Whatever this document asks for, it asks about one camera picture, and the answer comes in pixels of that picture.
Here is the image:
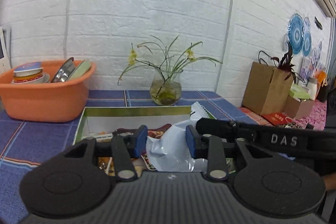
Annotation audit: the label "white plastic snack bag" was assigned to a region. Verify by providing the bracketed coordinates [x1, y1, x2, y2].
[146, 120, 207, 172]

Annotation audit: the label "small cardboard box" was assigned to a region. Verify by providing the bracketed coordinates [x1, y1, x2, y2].
[284, 96, 314, 119]

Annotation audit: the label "red booklet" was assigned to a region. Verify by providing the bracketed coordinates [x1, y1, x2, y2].
[262, 113, 292, 126]

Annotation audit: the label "green cardboard snack box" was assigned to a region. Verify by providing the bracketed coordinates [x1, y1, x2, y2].
[73, 102, 215, 144]

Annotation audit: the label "brown paper bag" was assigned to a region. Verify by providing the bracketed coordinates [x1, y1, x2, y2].
[241, 49, 296, 115]

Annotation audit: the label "glass vase with plant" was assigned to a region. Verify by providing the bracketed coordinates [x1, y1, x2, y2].
[117, 36, 222, 106]

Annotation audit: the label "orange plastic basin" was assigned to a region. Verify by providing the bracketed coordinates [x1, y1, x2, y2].
[1, 63, 96, 122]

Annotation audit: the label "pale green plate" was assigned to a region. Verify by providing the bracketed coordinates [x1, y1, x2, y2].
[68, 60, 91, 81]

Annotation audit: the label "stainless steel plate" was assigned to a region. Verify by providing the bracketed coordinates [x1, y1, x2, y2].
[51, 57, 75, 83]

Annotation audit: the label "blue checked tablecloth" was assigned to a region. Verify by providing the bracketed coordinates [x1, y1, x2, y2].
[1, 91, 254, 223]

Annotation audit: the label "blue paper fan decorations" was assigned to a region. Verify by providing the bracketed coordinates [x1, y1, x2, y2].
[285, 12, 323, 63]

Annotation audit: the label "stacked bowls with lid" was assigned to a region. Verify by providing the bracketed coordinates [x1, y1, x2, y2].
[11, 61, 50, 85]

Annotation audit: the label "white water dispenser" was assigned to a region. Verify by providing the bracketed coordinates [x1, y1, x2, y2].
[0, 26, 11, 73]

